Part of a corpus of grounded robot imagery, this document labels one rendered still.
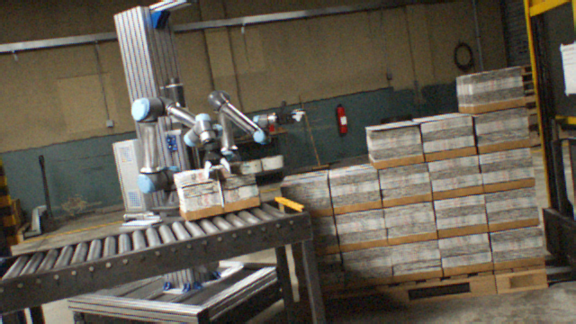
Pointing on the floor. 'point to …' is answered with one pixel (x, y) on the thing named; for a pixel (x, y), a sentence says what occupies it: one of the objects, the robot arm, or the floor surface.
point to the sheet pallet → (20, 219)
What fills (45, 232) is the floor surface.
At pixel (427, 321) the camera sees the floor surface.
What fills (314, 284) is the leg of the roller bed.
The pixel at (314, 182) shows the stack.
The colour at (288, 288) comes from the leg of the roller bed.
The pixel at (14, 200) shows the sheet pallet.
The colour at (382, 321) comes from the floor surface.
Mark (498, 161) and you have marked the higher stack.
